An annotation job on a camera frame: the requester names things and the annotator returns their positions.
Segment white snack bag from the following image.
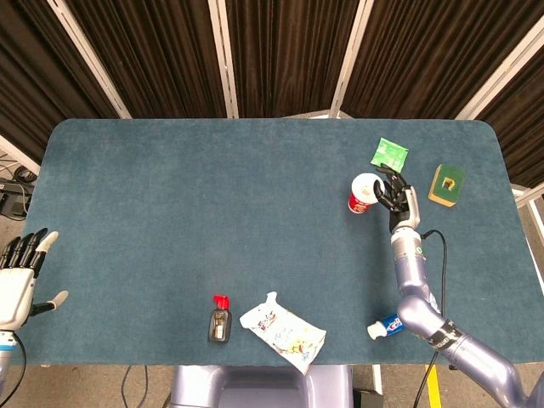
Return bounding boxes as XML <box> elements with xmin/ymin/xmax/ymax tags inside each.
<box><xmin>239</xmin><ymin>291</ymin><xmax>327</xmax><ymax>376</ymax></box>

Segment red paper cup white lid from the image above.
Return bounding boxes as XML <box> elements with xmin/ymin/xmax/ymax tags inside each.
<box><xmin>347</xmin><ymin>172</ymin><xmax>386</xmax><ymax>214</ymax></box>

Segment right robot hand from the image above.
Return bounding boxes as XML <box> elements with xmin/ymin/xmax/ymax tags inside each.
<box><xmin>372</xmin><ymin>162</ymin><xmax>422</xmax><ymax>235</ymax></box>

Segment black ink bottle red cap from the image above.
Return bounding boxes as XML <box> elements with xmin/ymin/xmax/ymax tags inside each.
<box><xmin>207</xmin><ymin>294</ymin><xmax>233</xmax><ymax>343</ymax></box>

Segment dark curtain partition panel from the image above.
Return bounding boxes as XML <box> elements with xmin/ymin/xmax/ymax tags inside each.
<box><xmin>455</xmin><ymin>25</ymin><xmax>544</xmax><ymax>189</ymax></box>
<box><xmin>0</xmin><ymin>0</ymin><xmax>132</xmax><ymax>165</ymax></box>
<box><xmin>207</xmin><ymin>0</ymin><xmax>371</xmax><ymax>120</ymax></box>
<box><xmin>46</xmin><ymin>0</ymin><xmax>240</xmax><ymax>120</ymax></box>
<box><xmin>330</xmin><ymin>0</ymin><xmax>544</xmax><ymax>122</ymax></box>

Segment grey robot torso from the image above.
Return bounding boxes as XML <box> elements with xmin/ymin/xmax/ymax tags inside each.
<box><xmin>169</xmin><ymin>364</ymin><xmax>354</xmax><ymax>408</ymax></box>

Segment blue velvet table cover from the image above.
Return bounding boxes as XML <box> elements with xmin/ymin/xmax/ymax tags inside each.
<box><xmin>11</xmin><ymin>117</ymin><xmax>544</xmax><ymax>367</ymax></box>

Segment white blue toothpaste tube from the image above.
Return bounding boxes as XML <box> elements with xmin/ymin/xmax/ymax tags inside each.
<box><xmin>367</xmin><ymin>313</ymin><xmax>404</xmax><ymax>341</ymax></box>

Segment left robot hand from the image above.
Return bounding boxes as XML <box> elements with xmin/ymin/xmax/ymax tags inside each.
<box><xmin>0</xmin><ymin>228</ymin><xmax>70</xmax><ymax>331</ymax></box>

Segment yellow green sponge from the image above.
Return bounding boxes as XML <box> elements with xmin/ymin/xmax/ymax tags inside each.
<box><xmin>428</xmin><ymin>163</ymin><xmax>468</xmax><ymax>208</ymax></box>

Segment black box on floor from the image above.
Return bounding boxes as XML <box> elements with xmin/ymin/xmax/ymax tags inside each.
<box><xmin>0</xmin><ymin>178</ymin><xmax>33</xmax><ymax>222</ymax></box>

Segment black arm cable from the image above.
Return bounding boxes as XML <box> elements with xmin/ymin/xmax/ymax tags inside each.
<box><xmin>414</xmin><ymin>229</ymin><xmax>449</xmax><ymax>408</ymax></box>

